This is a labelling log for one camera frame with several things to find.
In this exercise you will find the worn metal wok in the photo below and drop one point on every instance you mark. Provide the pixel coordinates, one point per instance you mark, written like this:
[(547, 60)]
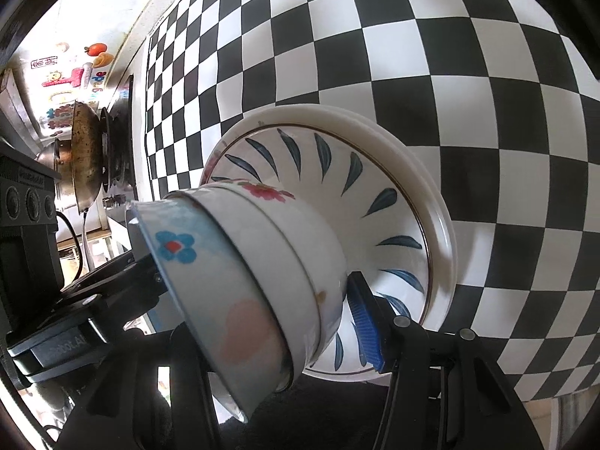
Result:
[(86, 159)]

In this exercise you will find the red flower white bowl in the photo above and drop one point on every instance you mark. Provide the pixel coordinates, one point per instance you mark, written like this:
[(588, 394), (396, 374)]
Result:
[(311, 239)]

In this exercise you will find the black gas stove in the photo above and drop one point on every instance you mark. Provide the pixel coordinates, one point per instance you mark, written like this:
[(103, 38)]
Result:
[(119, 150)]

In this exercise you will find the blue leaf pattern plate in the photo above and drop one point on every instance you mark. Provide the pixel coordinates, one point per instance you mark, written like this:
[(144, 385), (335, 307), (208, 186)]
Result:
[(375, 225)]

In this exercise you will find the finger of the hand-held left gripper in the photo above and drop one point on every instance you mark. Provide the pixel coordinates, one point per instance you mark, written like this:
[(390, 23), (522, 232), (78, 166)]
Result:
[(126, 281)]

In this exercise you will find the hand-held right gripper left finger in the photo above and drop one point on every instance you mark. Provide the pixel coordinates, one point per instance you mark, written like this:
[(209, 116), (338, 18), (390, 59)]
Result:
[(187, 398)]

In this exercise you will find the metal cooking pot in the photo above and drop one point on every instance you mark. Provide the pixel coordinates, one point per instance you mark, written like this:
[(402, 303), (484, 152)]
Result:
[(58, 154)]

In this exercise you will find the black white checkered mat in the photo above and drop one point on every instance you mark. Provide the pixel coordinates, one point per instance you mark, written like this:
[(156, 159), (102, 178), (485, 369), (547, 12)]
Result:
[(468, 79)]

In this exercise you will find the plain white plate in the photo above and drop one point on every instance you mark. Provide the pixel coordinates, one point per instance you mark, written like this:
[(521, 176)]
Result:
[(412, 168)]

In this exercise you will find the blue flower pink heart bowl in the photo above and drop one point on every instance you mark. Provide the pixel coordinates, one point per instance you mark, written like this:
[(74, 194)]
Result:
[(211, 281)]

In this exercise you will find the colourful wall stickers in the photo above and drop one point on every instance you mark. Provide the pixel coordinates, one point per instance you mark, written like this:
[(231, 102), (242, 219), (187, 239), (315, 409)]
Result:
[(61, 79)]

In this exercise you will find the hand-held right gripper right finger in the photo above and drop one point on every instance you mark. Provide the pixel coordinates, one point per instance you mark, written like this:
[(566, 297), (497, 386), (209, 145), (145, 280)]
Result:
[(365, 328)]

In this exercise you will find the dark cloth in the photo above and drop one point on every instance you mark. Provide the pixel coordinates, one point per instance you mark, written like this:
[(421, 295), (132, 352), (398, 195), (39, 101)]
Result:
[(318, 417)]

